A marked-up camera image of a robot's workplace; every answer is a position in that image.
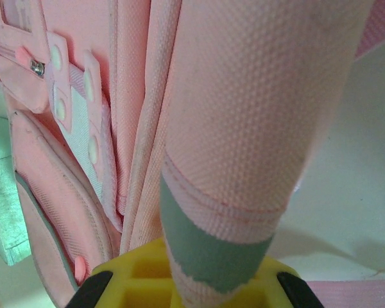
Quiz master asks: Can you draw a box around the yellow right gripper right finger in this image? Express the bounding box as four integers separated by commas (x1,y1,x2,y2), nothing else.
218,256,325,308

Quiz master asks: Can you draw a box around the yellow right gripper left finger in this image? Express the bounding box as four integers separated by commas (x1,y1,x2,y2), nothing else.
69,237,182,308

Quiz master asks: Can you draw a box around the pink backpack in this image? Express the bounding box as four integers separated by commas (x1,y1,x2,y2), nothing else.
0,0,385,308

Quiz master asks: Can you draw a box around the mint green pouch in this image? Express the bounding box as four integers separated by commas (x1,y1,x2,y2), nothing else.
0,114,31,267

